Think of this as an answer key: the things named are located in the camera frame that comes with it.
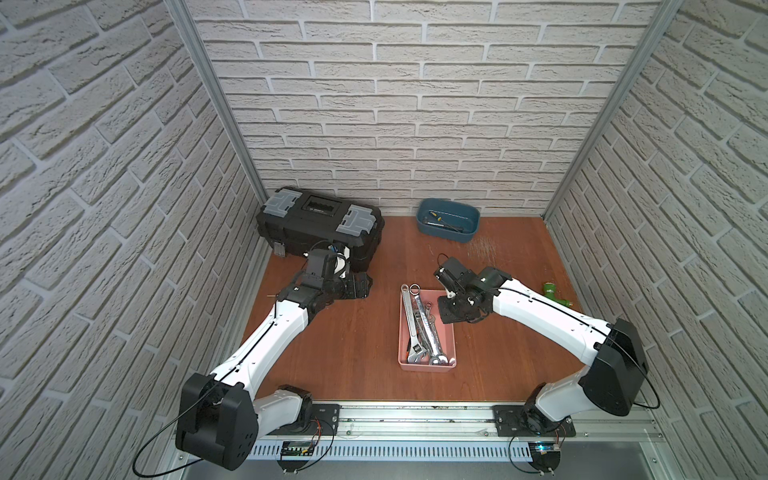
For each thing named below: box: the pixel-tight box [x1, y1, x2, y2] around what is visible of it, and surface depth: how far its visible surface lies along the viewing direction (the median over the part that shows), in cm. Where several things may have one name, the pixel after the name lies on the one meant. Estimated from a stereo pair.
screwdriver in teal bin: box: [423, 211, 464, 233], surface depth 120 cm
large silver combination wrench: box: [400, 284, 425, 363], surface depth 85 cm
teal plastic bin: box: [416, 198, 481, 243], surface depth 119 cm
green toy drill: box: [544, 282, 571, 308], surface depth 97 cm
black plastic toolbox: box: [256, 187, 385, 272], surface depth 99 cm
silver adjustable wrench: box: [413, 301, 449, 365], surface depth 87 cm
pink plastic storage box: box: [397, 290, 457, 370], surface depth 87 cm
